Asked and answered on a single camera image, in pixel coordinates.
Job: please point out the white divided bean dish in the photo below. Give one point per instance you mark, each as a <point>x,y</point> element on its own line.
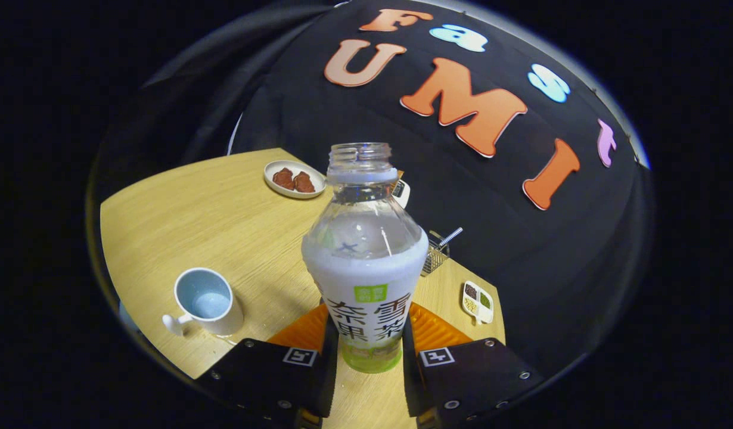
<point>477,302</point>

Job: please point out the white toaster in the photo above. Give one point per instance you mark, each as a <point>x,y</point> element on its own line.
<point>404,196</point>

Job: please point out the wooden table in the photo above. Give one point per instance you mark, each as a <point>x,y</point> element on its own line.
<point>193,208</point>

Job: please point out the clear juice bottle white label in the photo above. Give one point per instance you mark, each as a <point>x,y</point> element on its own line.
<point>366,268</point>

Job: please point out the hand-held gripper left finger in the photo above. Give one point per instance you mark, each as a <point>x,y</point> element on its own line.
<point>328,381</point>

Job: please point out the small white plate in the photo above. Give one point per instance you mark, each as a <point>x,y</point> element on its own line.
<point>271,185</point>

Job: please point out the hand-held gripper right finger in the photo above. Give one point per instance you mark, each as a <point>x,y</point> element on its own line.
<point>413,381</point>

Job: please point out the red-brown food piece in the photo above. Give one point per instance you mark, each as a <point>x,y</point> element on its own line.
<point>304,182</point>
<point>283,177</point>

